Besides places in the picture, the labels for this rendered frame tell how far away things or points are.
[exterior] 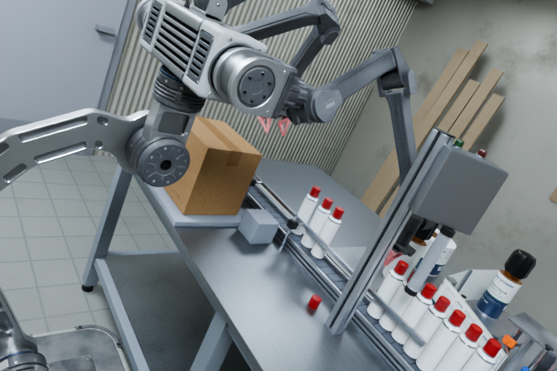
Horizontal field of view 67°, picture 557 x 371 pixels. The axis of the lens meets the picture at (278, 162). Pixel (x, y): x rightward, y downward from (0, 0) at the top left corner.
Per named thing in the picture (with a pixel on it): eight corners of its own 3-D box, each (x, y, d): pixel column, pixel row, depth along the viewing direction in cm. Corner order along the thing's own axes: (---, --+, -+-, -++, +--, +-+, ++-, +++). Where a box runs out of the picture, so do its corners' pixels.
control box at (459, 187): (470, 236, 111) (510, 174, 105) (413, 214, 108) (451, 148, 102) (454, 219, 120) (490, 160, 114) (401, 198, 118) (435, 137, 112)
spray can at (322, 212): (315, 248, 160) (338, 203, 153) (305, 249, 156) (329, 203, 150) (307, 240, 163) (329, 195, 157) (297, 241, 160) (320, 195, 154)
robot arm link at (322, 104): (376, 44, 129) (406, 37, 122) (388, 86, 134) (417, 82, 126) (280, 100, 103) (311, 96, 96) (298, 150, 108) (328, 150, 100)
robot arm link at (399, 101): (374, 76, 129) (405, 71, 121) (384, 73, 133) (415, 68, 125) (394, 207, 138) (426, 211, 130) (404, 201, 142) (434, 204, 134)
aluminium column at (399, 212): (342, 333, 128) (456, 137, 108) (332, 335, 125) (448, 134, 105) (333, 322, 131) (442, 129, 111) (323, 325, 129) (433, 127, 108)
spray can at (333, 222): (325, 259, 156) (350, 213, 149) (316, 260, 152) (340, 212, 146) (317, 250, 159) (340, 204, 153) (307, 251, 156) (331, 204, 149)
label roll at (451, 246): (404, 266, 178) (420, 238, 174) (392, 242, 197) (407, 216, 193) (445, 281, 180) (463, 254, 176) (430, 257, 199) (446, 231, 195)
